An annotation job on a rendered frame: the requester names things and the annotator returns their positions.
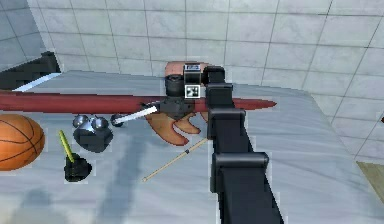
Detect orange basketball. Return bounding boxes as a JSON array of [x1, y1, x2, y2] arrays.
[[0, 113, 46, 172]]

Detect black alarm clock silver bells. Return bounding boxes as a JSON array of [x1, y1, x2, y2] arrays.
[[72, 114, 115, 154]]

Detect pale grey desk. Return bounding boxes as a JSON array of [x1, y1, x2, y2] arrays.
[[0, 69, 384, 224]]

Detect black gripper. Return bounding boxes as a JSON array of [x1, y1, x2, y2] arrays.
[[110, 74, 197, 128]]

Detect red baseball bat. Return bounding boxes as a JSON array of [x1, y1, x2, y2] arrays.
[[0, 91, 278, 115]]

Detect yellow stick on black base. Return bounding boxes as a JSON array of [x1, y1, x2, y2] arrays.
[[58, 129, 93, 183]]

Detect thin wooden pencil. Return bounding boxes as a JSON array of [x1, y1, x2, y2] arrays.
[[141, 137, 210, 183]]

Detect black block with white edge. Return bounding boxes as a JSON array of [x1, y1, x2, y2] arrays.
[[0, 50, 63, 93]]

